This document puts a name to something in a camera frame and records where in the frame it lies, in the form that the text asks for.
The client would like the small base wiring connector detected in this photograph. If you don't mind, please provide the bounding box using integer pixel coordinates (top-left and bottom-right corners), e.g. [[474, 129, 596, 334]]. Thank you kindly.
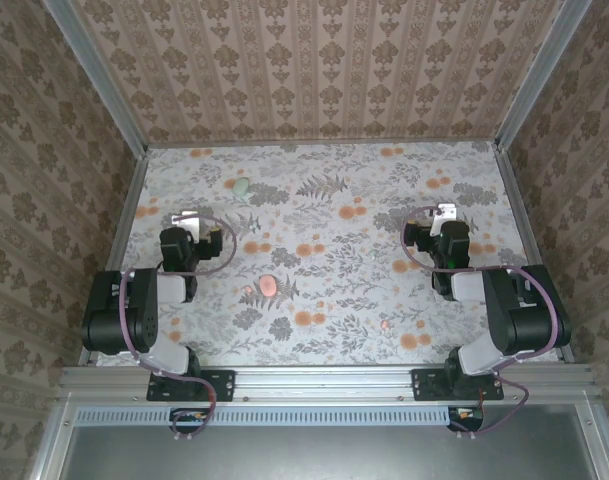
[[447, 405, 485, 434], [171, 407, 210, 435]]

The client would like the aluminium frame corner post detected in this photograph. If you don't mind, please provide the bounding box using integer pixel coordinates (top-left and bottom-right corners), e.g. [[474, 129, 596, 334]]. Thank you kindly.
[[42, 0, 150, 159], [493, 0, 594, 154]]

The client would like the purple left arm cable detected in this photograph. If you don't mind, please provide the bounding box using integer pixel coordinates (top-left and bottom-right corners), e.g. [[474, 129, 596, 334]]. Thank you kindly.
[[117, 213, 238, 441]]

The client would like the grey slotted cable duct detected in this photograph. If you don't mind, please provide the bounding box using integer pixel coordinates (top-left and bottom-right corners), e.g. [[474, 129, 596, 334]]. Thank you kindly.
[[75, 405, 450, 427]]

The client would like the long aluminium mounting rail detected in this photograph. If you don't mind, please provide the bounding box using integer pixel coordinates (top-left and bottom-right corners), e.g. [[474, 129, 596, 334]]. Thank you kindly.
[[58, 364, 599, 405]]

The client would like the floral patterned table cover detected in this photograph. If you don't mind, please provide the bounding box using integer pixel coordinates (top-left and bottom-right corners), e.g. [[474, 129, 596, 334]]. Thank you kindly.
[[96, 141, 568, 366]]

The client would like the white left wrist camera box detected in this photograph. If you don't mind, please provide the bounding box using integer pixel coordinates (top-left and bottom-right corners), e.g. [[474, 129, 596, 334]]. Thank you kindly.
[[170, 210, 202, 240]]

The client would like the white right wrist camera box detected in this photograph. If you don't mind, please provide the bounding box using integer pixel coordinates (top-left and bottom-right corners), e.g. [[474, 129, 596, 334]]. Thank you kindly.
[[431, 202, 459, 236]]

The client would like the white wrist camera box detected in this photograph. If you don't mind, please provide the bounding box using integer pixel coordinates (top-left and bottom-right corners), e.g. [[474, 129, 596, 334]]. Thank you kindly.
[[431, 202, 459, 236], [170, 210, 202, 240]]

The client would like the aluminium table side rail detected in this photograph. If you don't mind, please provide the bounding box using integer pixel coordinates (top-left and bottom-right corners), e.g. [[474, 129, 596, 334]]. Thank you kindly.
[[492, 144, 579, 364], [78, 149, 150, 366]]

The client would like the grey sheet metal panel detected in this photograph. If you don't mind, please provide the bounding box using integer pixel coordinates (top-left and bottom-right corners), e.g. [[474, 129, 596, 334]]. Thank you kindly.
[[58, 424, 603, 480]]

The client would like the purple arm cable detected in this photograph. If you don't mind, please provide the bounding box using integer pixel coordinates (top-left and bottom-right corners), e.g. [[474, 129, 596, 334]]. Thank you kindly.
[[117, 213, 238, 441], [401, 205, 561, 441]]

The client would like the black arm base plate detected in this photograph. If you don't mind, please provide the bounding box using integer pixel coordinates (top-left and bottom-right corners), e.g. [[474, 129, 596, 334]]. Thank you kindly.
[[147, 368, 235, 402], [412, 368, 504, 402]]

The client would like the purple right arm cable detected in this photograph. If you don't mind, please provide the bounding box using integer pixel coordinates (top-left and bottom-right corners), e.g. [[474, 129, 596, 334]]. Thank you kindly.
[[401, 205, 561, 441]]

